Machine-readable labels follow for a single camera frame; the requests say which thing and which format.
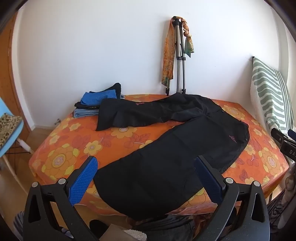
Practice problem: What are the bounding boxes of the white fluffy slipper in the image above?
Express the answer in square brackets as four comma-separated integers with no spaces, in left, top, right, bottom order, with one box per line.
[122,228,147,241]

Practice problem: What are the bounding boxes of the light blue folded garment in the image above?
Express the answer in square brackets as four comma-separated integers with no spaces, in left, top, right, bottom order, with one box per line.
[73,108,100,118]

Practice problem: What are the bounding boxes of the light blue chair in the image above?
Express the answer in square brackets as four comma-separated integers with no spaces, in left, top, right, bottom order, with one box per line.
[0,97,35,193]

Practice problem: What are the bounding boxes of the blue folded towel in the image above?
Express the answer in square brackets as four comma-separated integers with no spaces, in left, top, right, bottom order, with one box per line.
[80,89,118,105]

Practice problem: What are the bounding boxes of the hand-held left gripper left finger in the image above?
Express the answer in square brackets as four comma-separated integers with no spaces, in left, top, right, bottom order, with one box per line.
[23,156,100,241]

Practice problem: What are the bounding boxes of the black folded garment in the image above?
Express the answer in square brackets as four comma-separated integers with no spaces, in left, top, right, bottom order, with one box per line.
[102,83,122,100]

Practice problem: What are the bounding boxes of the wooden door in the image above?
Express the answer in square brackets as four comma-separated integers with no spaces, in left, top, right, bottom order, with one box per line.
[0,11,31,132]

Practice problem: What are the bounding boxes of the black pants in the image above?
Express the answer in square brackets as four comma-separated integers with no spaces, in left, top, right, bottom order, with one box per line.
[93,93,250,222]

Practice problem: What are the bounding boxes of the green white patterned blanket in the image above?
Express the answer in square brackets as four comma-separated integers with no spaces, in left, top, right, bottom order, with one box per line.
[250,57,296,139]

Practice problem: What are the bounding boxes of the person's dark trousers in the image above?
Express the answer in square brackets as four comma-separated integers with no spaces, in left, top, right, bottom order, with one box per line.
[132,213,234,241]

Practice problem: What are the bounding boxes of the dark folded garment yellow print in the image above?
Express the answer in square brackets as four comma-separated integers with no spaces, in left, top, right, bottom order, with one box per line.
[74,102,102,110]

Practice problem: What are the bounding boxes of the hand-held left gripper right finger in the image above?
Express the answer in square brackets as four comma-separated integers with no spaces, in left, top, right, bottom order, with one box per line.
[194,155,271,241]

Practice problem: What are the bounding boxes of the orange patterned scarf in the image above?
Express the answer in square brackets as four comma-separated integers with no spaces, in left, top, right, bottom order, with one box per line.
[161,20,176,87]

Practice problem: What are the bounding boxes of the twisted orange green scarf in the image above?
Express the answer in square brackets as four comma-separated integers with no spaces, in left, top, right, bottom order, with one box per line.
[180,17,195,57]

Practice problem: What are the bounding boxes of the silver camera tripod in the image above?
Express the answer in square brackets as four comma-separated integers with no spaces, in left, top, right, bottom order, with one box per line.
[165,16,188,96]

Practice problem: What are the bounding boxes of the orange floral bed sheet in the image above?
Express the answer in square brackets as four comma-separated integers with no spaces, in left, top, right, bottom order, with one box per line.
[28,94,290,217]

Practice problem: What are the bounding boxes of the leopard print cushion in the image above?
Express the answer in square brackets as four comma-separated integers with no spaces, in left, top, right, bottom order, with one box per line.
[0,115,23,149]

